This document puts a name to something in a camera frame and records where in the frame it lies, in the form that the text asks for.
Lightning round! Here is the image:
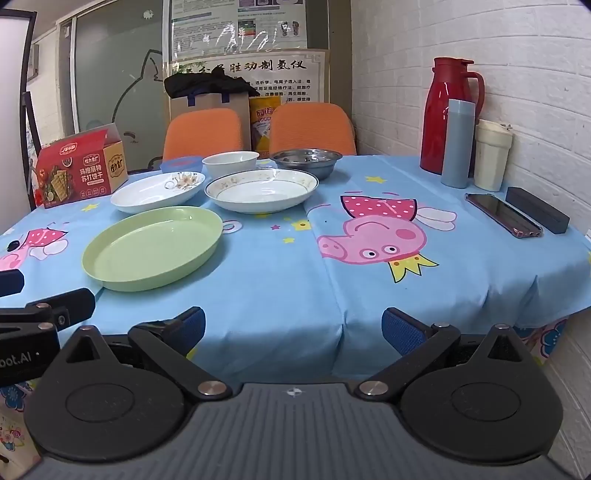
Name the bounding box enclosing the cream cup with lid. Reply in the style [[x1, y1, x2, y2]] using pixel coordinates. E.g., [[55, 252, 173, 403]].
[[474, 119, 513, 193]]

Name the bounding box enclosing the yellow snack bag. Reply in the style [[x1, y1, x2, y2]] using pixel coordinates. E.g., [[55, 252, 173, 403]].
[[249, 95, 283, 160]]

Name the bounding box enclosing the brown cardboard box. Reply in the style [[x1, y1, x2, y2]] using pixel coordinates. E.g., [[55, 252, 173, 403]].
[[169, 92, 253, 153]]

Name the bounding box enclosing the red thermos jug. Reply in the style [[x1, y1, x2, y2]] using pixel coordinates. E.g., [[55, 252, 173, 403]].
[[419, 56, 486, 175]]

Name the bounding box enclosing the white text wall poster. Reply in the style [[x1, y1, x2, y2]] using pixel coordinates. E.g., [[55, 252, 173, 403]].
[[168, 48, 327, 105]]

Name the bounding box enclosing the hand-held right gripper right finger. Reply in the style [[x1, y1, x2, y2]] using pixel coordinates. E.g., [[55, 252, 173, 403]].
[[355, 307, 544, 400]]

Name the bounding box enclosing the grey-blue bottle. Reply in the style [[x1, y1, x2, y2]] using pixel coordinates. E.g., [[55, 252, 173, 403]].
[[440, 98, 476, 189]]

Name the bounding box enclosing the green plastic plate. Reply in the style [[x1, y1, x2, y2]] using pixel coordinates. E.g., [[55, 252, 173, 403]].
[[82, 206, 225, 293]]

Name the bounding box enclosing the white floral oval plate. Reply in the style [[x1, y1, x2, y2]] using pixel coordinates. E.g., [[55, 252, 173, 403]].
[[110, 171, 207, 214]]

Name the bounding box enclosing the white gold-rimmed plate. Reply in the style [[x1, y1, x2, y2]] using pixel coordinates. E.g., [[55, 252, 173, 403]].
[[204, 168, 320, 214]]

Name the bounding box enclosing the frosted glass door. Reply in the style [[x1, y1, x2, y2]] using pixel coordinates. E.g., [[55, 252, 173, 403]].
[[73, 0, 168, 136]]

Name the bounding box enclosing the black cloth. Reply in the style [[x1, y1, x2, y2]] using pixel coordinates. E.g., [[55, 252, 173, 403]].
[[163, 72, 256, 99]]

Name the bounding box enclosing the blue plastic bowl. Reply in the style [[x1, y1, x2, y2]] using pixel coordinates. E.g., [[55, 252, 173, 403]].
[[159, 156, 204, 175]]

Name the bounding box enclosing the black framed whiteboard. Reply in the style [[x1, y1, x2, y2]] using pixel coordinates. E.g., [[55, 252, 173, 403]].
[[0, 11, 38, 86]]

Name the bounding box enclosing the colourful wall poster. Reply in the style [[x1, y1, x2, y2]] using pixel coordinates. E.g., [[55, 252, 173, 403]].
[[169, 0, 308, 59]]

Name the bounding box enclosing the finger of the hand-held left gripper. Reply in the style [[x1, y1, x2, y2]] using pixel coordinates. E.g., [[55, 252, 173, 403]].
[[0, 269, 25, 296], [0, 288, 97, 331]]

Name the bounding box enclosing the floral undercloth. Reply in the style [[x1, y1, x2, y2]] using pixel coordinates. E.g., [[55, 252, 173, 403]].
[[0, 318, 570, 464]]

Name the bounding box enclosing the blue cartoon tablecloth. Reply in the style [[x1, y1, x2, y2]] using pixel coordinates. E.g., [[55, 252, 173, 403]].
[[0, 154, 591, 385]]

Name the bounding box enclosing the smartphone in clear case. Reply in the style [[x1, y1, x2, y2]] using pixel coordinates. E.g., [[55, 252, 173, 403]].
[[464, 192, 544, 240]]

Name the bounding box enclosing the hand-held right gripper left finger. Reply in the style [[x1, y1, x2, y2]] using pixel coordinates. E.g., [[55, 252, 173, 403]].
[[61, 306, 233, 400]]

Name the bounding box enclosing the orange chair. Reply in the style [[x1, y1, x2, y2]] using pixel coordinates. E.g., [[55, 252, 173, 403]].
[[162, 108, 245, 162], [269, 102, 358, 158]]

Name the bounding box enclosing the red cracker box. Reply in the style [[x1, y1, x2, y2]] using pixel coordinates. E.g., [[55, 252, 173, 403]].
[[31, 123, 129, 210]]

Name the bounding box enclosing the white ceramic bowl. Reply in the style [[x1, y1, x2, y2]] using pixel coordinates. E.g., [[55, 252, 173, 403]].
[[270, 148, 343, 181], [202, 151, 260, 181]]

